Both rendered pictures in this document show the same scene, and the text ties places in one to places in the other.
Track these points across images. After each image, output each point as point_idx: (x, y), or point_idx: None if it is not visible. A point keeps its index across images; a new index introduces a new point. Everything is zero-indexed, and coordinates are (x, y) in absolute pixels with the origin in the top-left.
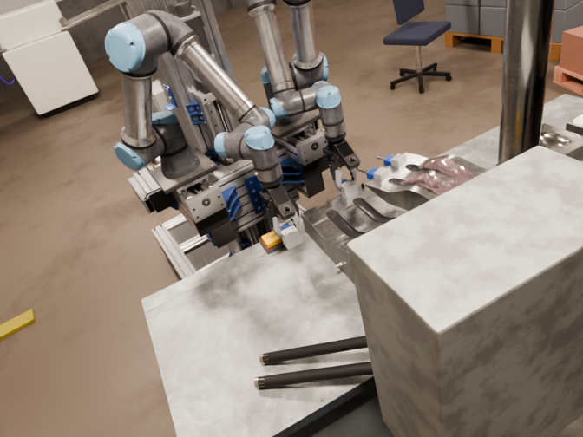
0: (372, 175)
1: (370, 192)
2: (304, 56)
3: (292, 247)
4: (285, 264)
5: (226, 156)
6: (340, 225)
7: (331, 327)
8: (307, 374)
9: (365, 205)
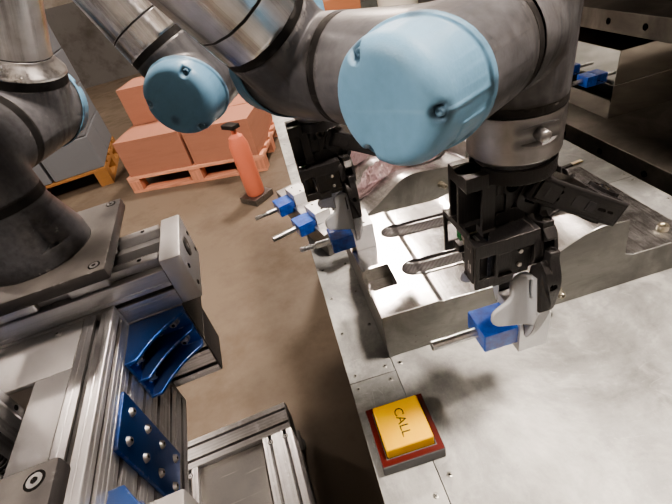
0: (312, 221)
1: (378, 216)
2: (32, 42)
3: (435, 390)
4: (498, 412)
5: (490, 111)
6: (452, 261)
7: None
8: None
9: (408, 227)
